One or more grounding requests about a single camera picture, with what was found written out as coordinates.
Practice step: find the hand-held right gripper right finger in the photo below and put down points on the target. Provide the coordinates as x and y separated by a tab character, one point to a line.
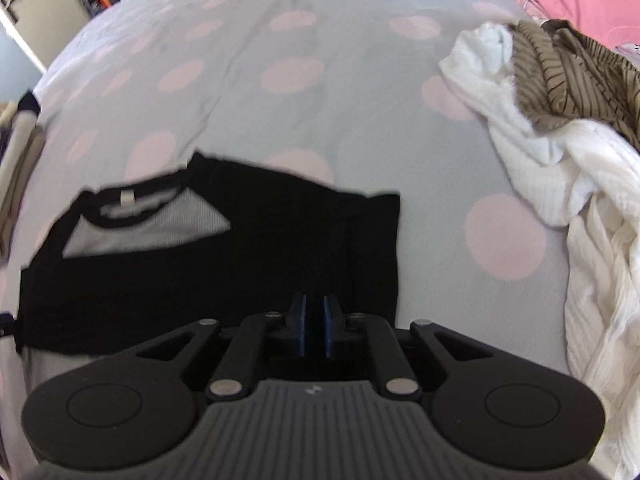
328	325

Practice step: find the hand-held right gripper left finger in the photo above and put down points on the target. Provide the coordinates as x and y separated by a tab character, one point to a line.
301	325

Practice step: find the grey black raglan shirt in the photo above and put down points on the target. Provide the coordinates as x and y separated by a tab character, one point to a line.
225	270

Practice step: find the grey pink-dotted bedspread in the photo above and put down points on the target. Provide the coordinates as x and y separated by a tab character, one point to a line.
325	110

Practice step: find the white crumpled garment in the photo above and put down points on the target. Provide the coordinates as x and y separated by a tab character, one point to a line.
600	260

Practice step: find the taupe folded garment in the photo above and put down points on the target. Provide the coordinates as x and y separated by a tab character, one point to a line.
22	180

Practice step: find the brown striped garment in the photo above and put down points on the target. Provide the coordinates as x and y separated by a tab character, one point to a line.
570	75

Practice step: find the beige door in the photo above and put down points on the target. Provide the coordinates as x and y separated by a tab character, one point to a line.
50	0

